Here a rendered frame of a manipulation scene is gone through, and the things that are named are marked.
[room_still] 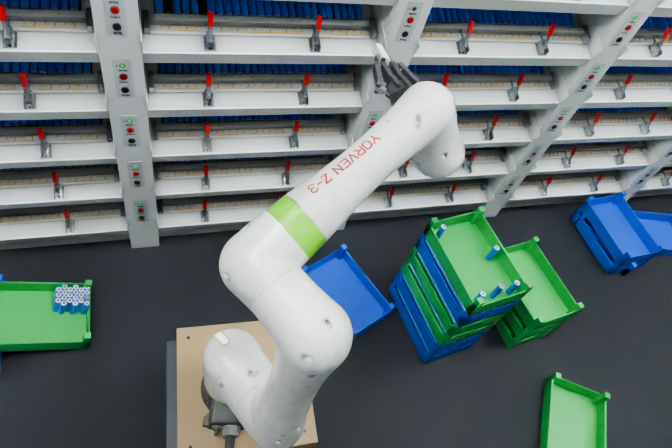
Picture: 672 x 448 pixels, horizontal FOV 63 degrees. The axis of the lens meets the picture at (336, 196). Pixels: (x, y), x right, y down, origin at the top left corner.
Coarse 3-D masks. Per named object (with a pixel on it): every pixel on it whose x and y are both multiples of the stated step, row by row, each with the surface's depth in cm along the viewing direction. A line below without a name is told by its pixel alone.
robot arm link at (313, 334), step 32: (288, 288) 88; (320, 288) 92; (288, 320) 86; (320, 320) 85; (288, 352) 86; (320, 352) 84; (256, 384) 117; (288, 384) 94; (320, 384) 96; (256, 416) 112; (288, 416) 105
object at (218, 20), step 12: (156, 24) 131; (168, 24) 132; (180, 24) 132; (192, 24) 133; (204, 24) 134; (216, 24) 135; (228, 24) 135; (240, 24) 136; (252, 24) 137; (264, 24) 138; (276, 24) 138; (288, 24) 139; (300, 24) 140; (312, 24) 141; (324, 24) 142; (336, 24) 143; (348, 24) 144; (360, 24) 145
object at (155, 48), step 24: (144, 0) 132; (144, 24) 128; (144, 48) 129; (168, 48) 131; (192, 48) 132; (216, 48) 134; (240, 48) 136; (264, 48) 138; (288, 48) 140; (336, 48) 143; (360, 48) 146; (384, 48) 143
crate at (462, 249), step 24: (456, 216) 174; (480, 216) 177; (432, 240) 169; (456, 240) 174; (480, 240) 176; (456, 264) 169; (480, 264) 171; (504, 264) 171; (456, 288) 162; (480, 288) 165; (504, 288) 167; (528, 288) 160
